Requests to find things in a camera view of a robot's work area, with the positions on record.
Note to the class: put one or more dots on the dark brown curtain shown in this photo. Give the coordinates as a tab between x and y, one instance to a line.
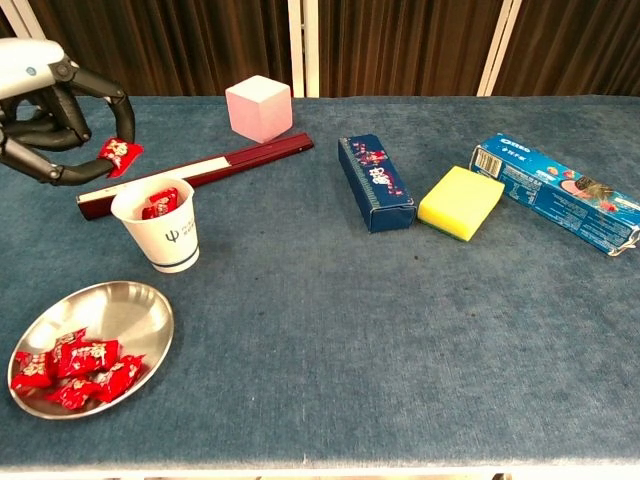
400	45
575	45
190	45

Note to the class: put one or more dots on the metal bowl of red candies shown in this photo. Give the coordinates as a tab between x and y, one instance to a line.
115	310

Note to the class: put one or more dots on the yellow sponge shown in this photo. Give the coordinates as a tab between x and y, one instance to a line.
460	202

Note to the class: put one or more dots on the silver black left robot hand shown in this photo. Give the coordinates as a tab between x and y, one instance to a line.
30	65

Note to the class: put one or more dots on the blue Oreo cookie box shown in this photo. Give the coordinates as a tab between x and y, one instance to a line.
550	190

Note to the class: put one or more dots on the pink cube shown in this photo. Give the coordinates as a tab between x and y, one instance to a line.
257	110

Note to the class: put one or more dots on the blue table cloth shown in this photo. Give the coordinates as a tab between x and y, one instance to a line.
320	325

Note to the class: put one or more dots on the dark red folded fan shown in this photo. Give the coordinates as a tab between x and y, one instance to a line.
260	152

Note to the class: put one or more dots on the dark blue printed box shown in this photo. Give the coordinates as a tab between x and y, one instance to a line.
375	180

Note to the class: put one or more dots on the white frame post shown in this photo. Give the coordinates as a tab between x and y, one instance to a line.
30	20
296	50
311	50
500	50

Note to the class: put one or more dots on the white paper cup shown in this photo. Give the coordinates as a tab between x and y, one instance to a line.
165	240

